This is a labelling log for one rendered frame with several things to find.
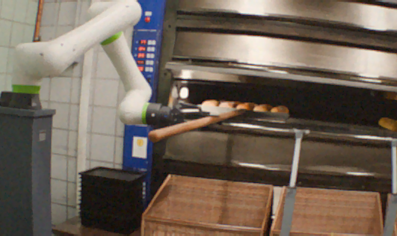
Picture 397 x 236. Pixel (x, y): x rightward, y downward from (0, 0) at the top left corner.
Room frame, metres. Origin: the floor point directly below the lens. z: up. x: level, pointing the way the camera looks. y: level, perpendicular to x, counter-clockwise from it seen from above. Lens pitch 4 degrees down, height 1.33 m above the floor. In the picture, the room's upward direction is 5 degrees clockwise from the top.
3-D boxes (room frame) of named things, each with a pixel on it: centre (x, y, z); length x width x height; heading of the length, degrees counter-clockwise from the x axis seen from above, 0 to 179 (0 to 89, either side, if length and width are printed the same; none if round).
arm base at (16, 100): (1.86, 0.72, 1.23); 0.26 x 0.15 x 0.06; 82
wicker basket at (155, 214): (2.47, -0.10, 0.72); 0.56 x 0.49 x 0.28; 79
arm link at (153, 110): (2.23, 0.18, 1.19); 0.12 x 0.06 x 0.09; 168
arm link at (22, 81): (1.84, 0.65, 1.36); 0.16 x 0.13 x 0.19; 52
